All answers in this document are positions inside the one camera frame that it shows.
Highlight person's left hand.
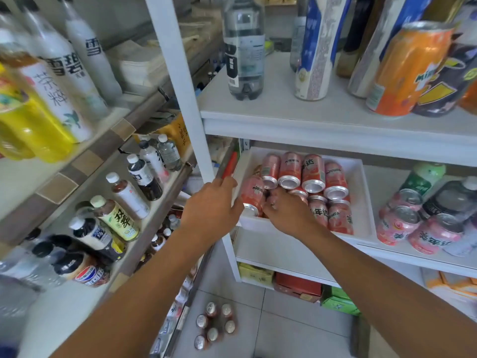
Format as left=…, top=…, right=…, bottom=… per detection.
left=180, top=177, right=245, bottom=246

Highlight red slim packet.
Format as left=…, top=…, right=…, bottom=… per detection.
left=222, top=152, right=238, bottom=179

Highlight row of tall drink bottles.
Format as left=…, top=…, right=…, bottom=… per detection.
left=0, top=0, right=124, bottom=163

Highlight shrink-wrapped bottle pack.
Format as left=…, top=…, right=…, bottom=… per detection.
left=193, top=301, right=238, bottom=351

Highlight small clear grey bottle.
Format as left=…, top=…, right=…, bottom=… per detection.
left=290, top=16, right=308, bottom=73

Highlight clear dark-label bottle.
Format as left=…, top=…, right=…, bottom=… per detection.
left=222, top=0, right=266, bottom=101

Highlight white plastic tray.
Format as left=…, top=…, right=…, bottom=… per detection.
left=233, top=147, right=377, bottom=245

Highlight orange flat box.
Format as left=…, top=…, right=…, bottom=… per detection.
left=423, top=268, right=477, bottom=306

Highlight green packet boxes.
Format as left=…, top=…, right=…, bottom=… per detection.
left=321, top=286, right=360, bottom=317

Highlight pile of red cans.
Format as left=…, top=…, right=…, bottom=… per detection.
left=240, top=152, right=355, bottom=235

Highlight rows of small bottles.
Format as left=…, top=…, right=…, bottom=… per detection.
left=136, top=214, right=198, bottom=355

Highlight green drink bottle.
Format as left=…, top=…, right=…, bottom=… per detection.
left=400, top=163, right=447, bottom=198

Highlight person's right hand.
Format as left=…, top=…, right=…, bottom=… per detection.
left=260, top=188, right=325, bottom=241

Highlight tall orange drink can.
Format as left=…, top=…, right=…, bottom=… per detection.
left=366, top=21, right=455, bottom=117

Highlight group of dark capped bottles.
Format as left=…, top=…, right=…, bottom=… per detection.
left=419, top=176, right=477, bottom=258

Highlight yellow flat box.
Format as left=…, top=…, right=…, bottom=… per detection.
left=238, top=263, right=275, bottom=287

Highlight dark purple printed bottle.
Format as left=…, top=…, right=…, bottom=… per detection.
left=411, top=44, right=477, bottom=118

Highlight yellow goods box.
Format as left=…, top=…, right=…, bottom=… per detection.
left=156, top=113, right=191, bottom=157

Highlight person's right forearm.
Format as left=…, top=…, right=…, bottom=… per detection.
left=298, top=225, right=477, bottom=358

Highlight tall dark bottle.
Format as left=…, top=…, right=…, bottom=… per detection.
left=336, top=0, right=375, bottom=79

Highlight person's left forearm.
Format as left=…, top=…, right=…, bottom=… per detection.
left=50, top=227, right=224, bottom=358

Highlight group of capped tea bottles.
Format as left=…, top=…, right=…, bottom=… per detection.
left=0, top=134, right=183, bottom=287

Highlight stack of folded paper bags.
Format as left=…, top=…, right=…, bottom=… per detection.
left=108, top=39, right=168, bottom=88

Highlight orange white drink carton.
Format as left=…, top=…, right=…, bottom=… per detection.
left=458, top=82, right=477, bottom=114

